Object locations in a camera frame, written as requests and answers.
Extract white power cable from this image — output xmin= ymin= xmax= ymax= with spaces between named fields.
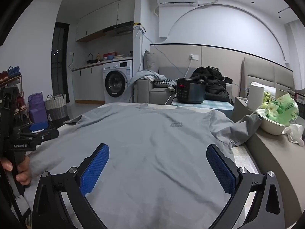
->
xmin=164 ymin=58 xmax=193 ymax=105

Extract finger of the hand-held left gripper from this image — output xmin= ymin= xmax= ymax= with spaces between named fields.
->
xmin=30 ymin=122 xmax=59 ymax=142

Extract beige bed headboard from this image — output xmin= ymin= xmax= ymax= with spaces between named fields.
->
xmin=239 ymin=57 xmax=295 ymax=98

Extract wooden shoe rack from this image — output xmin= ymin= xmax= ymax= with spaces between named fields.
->
xmin=0 ymin=66 xmax=31 ymax=124

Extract black electric cooker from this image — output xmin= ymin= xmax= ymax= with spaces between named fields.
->
xmin=176 ymin=78 xmax=206 ymax=104

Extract houndstooth cushion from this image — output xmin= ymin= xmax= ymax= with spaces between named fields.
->
xmin=154 ymin=78 xmax=175 ymax=87

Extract teal checked tablecloth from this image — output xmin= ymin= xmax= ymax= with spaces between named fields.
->
xmin=171 ymin=99 xmax=234 ymax=118

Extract white washing machine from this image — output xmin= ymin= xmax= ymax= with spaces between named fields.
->
xmin=103 ymin=60 xmax=133 ymax=104

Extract black range hood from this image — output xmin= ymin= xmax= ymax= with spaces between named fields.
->
xmin=103 ymin=21 xmax=134 ymax=37

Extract light grey garment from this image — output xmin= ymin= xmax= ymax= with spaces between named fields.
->
xmin=130 ymin=70 xmax=167 ymax=86

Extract dark glass door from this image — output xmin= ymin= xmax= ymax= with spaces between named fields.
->
xmin=51 ymin=22 xmax=69 ymax=103

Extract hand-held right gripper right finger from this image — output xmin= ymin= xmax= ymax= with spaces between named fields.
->
xmin=206 ymin=144 xmax=285 ymax=229

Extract grey sofa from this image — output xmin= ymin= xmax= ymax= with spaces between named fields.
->
xmin=136 ymin=50 xmax=233 ymax=105

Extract white paper roll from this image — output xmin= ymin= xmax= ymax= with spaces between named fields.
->
xmin=248 ymin=81 xmax=265 ymax=110

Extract green plastic bag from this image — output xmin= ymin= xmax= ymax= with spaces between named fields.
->
xmin=264 ymin=94 xmax=299 ymax=126

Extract grey pillow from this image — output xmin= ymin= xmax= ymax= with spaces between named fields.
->
xmin=144 ymin=50 xmax=161 ymax=73

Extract white crumpled tissue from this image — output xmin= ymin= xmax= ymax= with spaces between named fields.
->
xmin=282 ymin=124 xmax=305 ymax=146

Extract person's left hand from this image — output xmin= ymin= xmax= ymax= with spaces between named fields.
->
xmin=0 ymin=156 xmax=31 ymax=186

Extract grey side cabinet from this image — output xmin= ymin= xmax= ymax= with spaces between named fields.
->
xmin=232 ymin=96 xmax=305 ymax=222

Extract grey t-shirt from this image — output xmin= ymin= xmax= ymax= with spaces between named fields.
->
xmin=24 ymin=102 xmax=262 ymax=229

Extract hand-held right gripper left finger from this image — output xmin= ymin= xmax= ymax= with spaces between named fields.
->
xmin=32 ymin=143 xmax=110 ymax=229

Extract woven basket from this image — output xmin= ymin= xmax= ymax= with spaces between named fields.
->
xmin=44 ymin=93 xmax=69 ymax=127

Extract white kitchen wall cabinets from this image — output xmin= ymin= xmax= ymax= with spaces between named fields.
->
xmin=76 ymin=0 xmax=136 ymax=42

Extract purple bag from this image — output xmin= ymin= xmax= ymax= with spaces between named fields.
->
xmin=28 ymin=92 xmax=48 ymax=124

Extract white kitchen base cabinets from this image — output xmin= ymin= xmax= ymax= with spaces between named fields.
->
xmin=71 ymin=57 xmax=133 ymax=102

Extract white bowl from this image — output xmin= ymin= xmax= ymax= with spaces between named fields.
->
xmin=256 ymin=109 xmax=292 ymax=135

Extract black jacket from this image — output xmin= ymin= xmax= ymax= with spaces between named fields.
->
xmin=191 ymin=66 xmax=233 ymax=102

